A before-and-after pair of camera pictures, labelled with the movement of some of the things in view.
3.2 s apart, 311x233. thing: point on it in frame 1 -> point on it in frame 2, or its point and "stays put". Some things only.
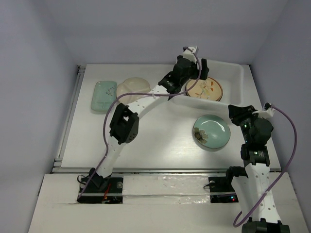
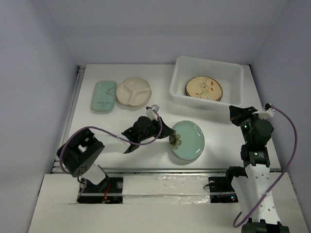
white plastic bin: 231,74 stays put
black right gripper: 237,112 stays put
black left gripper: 193,66 -> 157,124
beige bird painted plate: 209,89 stays put
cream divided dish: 133,85 stays put
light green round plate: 211,131 -> 187,141
